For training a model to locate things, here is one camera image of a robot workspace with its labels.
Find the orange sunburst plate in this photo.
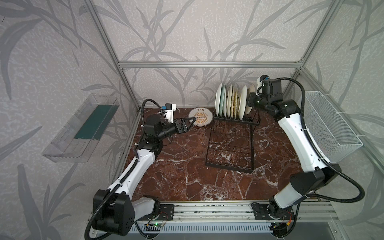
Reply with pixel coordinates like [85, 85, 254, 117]
[226, 84, 233, 118]
[188, 107, 214, 127]

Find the white plate black emblem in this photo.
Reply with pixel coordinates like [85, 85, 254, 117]
[238, 86, 248, 120]

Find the orange woven bamboo plate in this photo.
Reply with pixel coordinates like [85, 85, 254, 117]
[232, 87, 238, 119]

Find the green rim lettered plate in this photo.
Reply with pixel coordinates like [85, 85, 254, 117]
[215, 83, 222, 117]

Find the cream floral plate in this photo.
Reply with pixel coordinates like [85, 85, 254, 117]
[230, 87, 235, 119]

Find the orange sunburst plate front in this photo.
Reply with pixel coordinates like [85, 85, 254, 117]
[226, 84, 233, 118]

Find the mint green flower plate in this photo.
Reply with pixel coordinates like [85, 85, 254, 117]
[219, 84, 226, 117]

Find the black round plate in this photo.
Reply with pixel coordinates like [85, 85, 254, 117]
[245, 84, 255, 115]

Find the yellow woven plate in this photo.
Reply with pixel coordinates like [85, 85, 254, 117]
[235, 90, 241, 120]

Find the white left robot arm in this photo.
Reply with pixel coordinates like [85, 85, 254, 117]
[84, 99, 196, 240]

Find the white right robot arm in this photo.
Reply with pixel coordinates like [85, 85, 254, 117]
[247, 75, 366, 239]

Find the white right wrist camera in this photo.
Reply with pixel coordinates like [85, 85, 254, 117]
[256, 75, 270, 90]

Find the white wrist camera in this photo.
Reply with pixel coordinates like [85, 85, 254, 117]
[161, 103, 177, 124]
[256, 75, 270, 90]

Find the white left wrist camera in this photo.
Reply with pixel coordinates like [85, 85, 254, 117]
[161, 103, 177, 124]

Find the black wire dish rack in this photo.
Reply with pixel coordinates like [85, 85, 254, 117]
[205, 109, 261, 174]

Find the white mesh wall basket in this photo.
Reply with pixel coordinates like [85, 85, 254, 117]
[304, 91, 363, 164]

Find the clear acrylic wall shelf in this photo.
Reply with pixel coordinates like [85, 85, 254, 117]
[42, 94, 120, 163]

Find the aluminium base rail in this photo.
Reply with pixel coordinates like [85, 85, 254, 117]
[160, 200, 340, 223]

